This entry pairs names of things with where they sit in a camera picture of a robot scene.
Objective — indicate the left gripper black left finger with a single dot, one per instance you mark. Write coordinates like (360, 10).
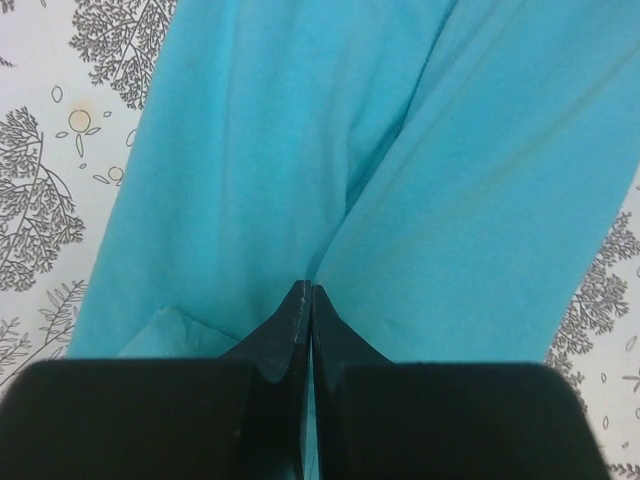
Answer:
(238, 416)

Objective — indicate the teal t shirt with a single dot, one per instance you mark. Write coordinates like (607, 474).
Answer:
(451, 173)

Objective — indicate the floral patterned table mat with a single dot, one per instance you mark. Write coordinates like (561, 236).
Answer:
(75, 76)

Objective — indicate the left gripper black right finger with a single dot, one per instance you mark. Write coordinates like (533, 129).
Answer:
(377, 419)

